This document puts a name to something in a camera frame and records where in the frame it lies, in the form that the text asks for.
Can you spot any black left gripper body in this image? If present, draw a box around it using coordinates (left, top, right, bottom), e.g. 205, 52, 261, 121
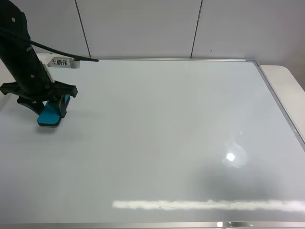
0, 0, 78, 100

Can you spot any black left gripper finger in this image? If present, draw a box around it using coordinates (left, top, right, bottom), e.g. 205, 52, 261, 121
54, 95, 70, 118
17, 96, 46, 115

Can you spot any teal whiteboard eraser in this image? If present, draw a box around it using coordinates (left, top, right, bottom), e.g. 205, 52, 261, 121
37, 101, 63, 127

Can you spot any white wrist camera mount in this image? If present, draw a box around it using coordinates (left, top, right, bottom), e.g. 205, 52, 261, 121
37, 53, 80, 83

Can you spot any white whiteboard with aluminium frame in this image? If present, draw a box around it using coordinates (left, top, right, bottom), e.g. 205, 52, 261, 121
0, 59, 305, 229

